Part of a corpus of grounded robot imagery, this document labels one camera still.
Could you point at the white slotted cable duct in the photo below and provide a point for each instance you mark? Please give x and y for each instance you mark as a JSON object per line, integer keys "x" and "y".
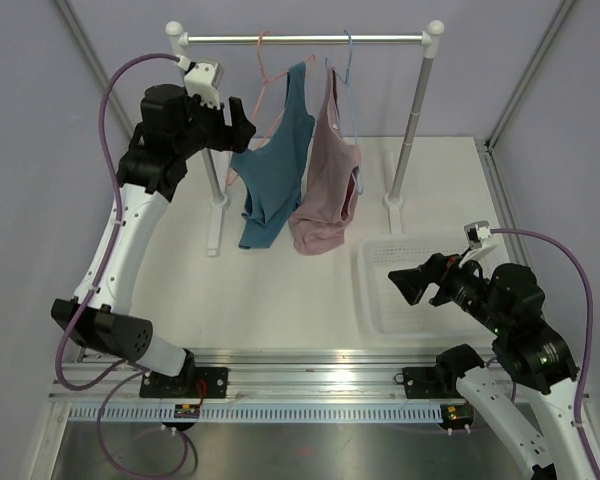
{"x": 261, "y": 413}

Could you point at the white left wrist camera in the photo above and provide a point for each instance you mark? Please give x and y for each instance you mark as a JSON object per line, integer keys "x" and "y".
{"x": 202, "y": 79}

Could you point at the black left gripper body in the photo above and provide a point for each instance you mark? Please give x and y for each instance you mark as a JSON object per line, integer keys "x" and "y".
{"x": 206, "y": 127}

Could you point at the pink wire hanger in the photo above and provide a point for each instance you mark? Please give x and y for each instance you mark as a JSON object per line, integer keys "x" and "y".
{"x": 309, "y": 61}

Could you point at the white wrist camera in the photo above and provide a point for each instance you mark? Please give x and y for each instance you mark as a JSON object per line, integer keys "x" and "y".
{"x": 202, "y": 79}
{"x": 480, "y": 241}

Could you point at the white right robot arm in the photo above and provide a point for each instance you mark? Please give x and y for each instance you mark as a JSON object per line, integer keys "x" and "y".
{"x": 536, "y": 358}

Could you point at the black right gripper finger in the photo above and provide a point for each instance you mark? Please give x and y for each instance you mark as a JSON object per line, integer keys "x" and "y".
{"x": 412, "y": 294}
{"x": 422, "y": 275}

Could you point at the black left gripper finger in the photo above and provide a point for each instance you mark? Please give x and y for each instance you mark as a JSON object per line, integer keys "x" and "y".
{"x": 241, "y": 138}
{"x": 240, "y": 123}

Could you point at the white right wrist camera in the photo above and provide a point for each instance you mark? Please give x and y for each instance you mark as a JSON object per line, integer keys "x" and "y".
{"x": 480, "y": 241}

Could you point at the mauve pink tank top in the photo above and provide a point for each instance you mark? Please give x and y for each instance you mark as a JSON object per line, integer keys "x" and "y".
{"x": 318, "y": 225}

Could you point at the aluminium mounting rail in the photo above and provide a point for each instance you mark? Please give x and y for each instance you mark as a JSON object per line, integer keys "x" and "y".
{"x": 267, "y": 376}

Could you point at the blue wire hanger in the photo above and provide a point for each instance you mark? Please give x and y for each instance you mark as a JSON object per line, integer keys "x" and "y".
{"x": 346, "y": 81}

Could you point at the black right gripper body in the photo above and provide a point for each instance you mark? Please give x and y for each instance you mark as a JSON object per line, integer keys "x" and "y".
{"x": 460, "y": 284}

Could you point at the white plastic perforated basket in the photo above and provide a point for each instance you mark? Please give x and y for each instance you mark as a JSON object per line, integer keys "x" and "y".
{"x": 383, "y": 307}

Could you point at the teal tank top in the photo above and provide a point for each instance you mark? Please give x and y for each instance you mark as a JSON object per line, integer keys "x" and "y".
{"x": 273, "y": 173}

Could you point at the white metal clothes rack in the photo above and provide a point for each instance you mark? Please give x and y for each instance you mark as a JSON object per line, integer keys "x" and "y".
{"x": 429, "y": 39}

